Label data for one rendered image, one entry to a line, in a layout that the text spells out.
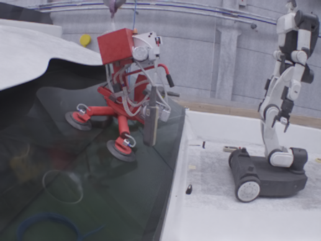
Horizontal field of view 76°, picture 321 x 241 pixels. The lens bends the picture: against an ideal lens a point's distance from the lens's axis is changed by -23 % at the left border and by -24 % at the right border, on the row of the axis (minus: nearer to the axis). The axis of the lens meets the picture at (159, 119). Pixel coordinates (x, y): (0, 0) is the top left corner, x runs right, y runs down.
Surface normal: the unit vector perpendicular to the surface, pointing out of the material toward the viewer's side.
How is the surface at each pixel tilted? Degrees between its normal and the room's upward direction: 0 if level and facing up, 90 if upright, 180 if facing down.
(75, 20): 90
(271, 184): 90
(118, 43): 90
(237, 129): 90
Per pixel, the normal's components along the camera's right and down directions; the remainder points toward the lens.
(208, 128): -0.14, 0.25
